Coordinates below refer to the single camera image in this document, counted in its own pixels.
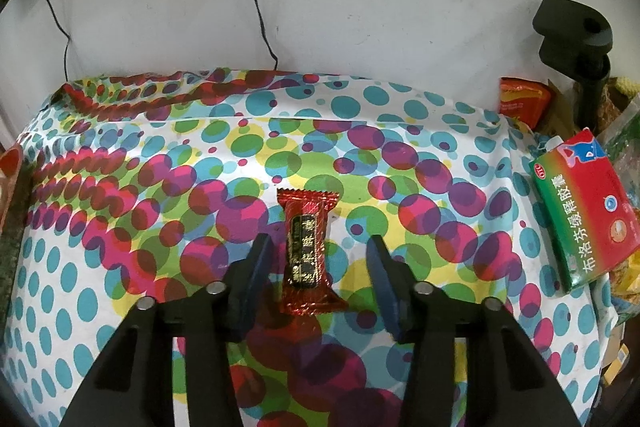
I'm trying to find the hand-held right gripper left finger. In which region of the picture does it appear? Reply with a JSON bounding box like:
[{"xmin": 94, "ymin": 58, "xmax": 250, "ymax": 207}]
[{"xmin": 65, "ymin": 233, "xmax": 275, "ymax": 427}]

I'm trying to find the black clamp stand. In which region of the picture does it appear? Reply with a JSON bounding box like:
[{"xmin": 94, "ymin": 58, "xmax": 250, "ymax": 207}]
[{"xmin": 531, "ymin": 0, "xmax": 613, "ymax": 132}]

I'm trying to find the small yellow carton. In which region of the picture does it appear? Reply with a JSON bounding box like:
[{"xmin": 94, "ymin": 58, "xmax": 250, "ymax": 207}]
[{"xmin": 602, "ymin": 342, "xmax": 631, "ymax": 383}]

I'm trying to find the polka-dot cloth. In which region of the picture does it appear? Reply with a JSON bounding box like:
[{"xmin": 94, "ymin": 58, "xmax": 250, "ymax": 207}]
[{"xmin": 0, "ymin": 67, "xmax": 613, "ymax": 427}]

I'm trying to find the red candy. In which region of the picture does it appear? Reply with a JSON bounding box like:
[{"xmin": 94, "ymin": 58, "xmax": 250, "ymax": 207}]
[{"xmin": 276, "ymin": 188, "xmax": 349, "ymax": 317}]

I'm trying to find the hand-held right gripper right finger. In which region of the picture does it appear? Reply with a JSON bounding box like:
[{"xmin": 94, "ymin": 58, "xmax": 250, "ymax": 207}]
[{"xmin": 366, "ymin": 234, "xmax": 566, "ymax": 427}]

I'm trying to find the red snack packet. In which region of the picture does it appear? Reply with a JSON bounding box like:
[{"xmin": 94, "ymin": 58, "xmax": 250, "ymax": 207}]
[{"xmin": 497, "ymin": 77, "xmax": 551, "ymax": 130}]

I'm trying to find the red basin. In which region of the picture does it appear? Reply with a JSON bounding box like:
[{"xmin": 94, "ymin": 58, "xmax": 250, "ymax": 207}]
[{"xmin": 0, "ymin": 143, "xmax": 26, "ymax": 228}]

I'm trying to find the yellow snack bag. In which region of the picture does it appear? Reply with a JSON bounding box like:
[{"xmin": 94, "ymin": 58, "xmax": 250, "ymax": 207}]
[{"xmin": 607, "ymin": 252, "xmax": 640, "ymax": 303}]

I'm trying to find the green and red medicine box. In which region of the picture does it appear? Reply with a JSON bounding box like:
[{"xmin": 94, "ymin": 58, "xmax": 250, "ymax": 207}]
[{"xmin": 528, "ymin": 128, "xmax": 640, "ymax": 294}]

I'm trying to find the blue plastic packet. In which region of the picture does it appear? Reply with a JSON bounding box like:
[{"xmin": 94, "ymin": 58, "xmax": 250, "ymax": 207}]
[{"xmin": 607, "ymin": 294, "xmax": 640, "ymax": 328}]

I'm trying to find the clear bag with green contents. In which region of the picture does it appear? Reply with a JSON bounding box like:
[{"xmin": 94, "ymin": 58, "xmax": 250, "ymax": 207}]
[{"xmin": 597, "ymin": 107, "xmax": 640, "ymax": 208}]

